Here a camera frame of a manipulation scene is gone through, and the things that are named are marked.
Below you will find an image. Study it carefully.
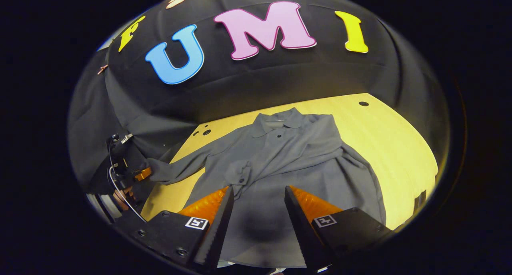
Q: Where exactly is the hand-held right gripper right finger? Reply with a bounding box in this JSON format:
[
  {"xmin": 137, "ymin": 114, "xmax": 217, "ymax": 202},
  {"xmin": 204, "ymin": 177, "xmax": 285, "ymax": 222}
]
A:
[{"xmin": 285, "ymin": 186, "xmax": 394, "ymax": 269}]

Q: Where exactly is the black backdrop cloth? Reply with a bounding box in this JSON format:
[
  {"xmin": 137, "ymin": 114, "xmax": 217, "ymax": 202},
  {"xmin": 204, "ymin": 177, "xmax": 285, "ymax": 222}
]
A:
[{"xmin": 68, "ymin": 0, "xmax": 450, "ymax": 195}]

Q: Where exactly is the thin white cable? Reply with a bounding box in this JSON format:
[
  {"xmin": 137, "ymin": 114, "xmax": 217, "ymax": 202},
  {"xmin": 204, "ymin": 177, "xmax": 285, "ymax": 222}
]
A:
[{"xmin": 108, "ymin": 166, "xmax": 146, "ymax": 223}]

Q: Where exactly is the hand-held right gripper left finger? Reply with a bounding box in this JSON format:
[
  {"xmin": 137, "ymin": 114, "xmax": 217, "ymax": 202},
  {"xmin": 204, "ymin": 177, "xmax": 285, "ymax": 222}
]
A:
[{"xmin": 130, "ymin": 186, "xmax": 235, "ymax": 272}]

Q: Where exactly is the grey button-up shirt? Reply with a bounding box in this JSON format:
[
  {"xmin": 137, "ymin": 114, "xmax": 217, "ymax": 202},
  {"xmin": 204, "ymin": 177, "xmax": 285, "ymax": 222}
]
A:
[{"xmin": 146, "ymin": 108, "xmax": 386, "ymax": 268}]

